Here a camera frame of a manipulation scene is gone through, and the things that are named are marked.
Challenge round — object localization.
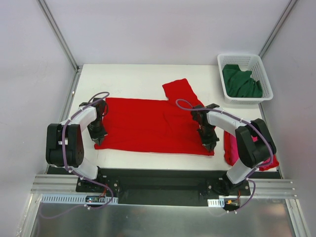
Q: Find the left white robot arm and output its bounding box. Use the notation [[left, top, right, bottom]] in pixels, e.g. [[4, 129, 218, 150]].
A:
[[45, 98, 108, 192]]

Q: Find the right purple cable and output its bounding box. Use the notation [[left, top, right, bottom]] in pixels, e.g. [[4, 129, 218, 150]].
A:
[[175, 99, 277, 216]]

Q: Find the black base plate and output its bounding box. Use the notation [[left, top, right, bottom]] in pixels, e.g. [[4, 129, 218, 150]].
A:
[[75, 168, 251, 205]]

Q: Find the left white cable duct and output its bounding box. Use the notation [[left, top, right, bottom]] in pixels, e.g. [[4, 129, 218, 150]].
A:
[[41, 194, 119, 205]]

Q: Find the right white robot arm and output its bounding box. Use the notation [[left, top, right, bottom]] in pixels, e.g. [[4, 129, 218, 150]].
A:
[[191, 104, 276, 196]]

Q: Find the right white cable duct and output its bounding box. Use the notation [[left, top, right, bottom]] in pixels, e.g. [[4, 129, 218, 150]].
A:
[[207, 198, 225, 208]]

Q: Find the aluminium rail frame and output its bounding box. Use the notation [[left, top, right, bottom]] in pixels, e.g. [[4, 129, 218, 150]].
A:
[[29, 64, 310, 237]]

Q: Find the green t shirt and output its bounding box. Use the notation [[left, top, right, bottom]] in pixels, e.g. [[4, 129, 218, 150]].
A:
[[222, 64, 263, 98]]

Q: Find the red t shirt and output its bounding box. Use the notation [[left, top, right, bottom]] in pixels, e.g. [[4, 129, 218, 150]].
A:
[[94, 79, 215, 156], [223, 130, 279, 171]]

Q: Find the folded red t shirt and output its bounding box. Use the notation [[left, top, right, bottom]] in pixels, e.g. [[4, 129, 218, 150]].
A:
[[223, 130, 279, 171]]

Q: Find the white plastic basket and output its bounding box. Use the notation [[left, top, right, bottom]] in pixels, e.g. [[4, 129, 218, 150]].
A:
[[217, 53, 274, 105]]

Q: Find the purple cable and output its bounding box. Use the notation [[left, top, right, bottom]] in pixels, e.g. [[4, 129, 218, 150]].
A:
[[175, 99, 277, 216], [39, 92, 114, 219]]

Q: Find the white cable duct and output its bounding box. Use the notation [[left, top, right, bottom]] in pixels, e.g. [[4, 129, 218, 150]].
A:
[[207, 198, 225, 208], [41, 194, 119, 205]]

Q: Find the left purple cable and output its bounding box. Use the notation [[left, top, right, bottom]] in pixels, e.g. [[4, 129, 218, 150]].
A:
[[39, 92, 114, 219]]

